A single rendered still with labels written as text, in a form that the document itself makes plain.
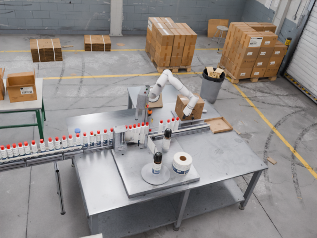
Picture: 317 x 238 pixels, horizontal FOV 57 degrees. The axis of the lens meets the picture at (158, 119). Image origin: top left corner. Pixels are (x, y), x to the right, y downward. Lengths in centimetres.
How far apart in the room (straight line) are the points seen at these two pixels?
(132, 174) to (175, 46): 409
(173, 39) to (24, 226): 460
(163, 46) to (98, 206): 438
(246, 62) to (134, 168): 433
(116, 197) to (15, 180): 182
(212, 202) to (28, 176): 247
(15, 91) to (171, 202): 250
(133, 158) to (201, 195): 114
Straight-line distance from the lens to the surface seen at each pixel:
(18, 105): 432
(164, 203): 373
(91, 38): 773
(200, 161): 345
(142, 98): 320
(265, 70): 728
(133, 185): 300
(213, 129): 395
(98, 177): 314
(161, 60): 666
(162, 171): 315
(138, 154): 331
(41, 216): 395
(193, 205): 379
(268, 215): 435
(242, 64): 676
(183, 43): 669
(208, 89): 581
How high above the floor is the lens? 319
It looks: 37 degrees down
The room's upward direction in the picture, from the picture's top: 8 degrees clockwise
